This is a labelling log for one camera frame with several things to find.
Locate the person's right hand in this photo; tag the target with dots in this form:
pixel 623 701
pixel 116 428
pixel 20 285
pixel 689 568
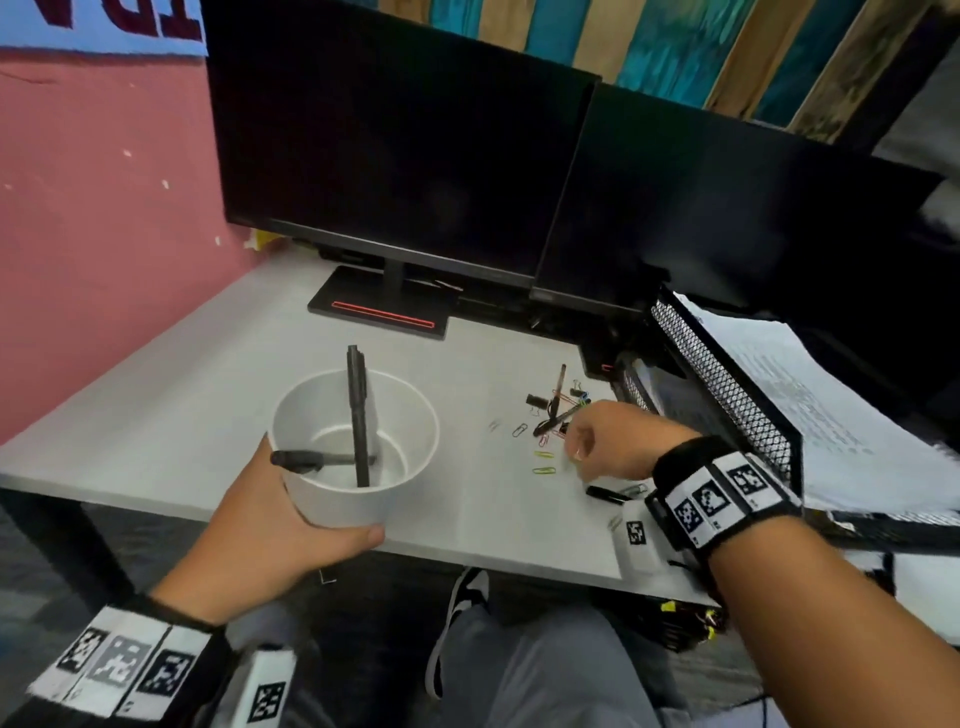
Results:
pixel 630 442

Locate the person's left hand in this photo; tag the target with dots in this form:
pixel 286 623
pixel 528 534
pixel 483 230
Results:
pixel 247 547

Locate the coloured paper clips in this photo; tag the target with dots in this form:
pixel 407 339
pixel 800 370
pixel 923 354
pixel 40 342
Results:
pixel 544 471

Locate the white paper cup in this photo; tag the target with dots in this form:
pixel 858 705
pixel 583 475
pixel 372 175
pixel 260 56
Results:
pixel 352 502

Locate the papers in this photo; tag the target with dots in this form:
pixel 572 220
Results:
pixel 825 405

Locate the person's right forearm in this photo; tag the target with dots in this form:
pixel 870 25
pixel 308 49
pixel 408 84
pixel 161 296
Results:
pixel 832 630

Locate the white desk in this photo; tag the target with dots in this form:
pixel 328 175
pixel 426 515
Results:
pixel 187 397

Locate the small white floor scrap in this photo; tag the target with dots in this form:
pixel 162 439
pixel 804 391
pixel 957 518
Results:
pixel 328 577

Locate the black mesh paper tray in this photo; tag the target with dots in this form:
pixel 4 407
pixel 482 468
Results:
pixel 720 375

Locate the black computer monitor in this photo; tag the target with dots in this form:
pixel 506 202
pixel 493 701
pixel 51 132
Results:
pixel 712 210
pixel 390 127

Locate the yellow paper scrap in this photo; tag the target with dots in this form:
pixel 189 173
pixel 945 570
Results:
pixel 260 240

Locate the blue sign with maroon letters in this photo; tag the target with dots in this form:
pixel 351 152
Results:
pixel 97 26

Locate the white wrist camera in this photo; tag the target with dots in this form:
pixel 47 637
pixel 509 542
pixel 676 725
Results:
pixel 262 694
pixel 641 536

